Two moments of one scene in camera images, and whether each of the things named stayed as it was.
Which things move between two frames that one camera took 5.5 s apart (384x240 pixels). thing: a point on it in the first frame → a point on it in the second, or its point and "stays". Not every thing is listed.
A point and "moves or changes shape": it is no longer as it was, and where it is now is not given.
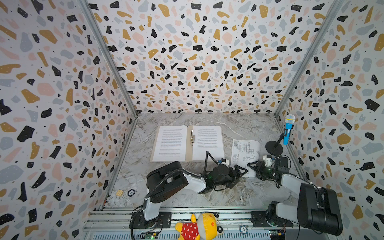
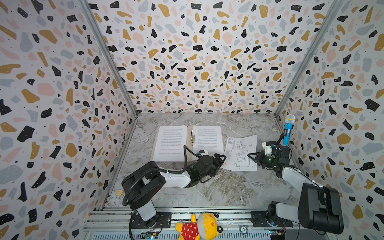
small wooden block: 119,193 stays
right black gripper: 259,172 → 259,157
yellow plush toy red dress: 206,228 stays
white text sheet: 207,138 stays
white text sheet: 171,143 stays
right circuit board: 275,235 stays
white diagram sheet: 244,152 moves or changes shape
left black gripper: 233,177 → 216,165
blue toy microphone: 289,120 stays
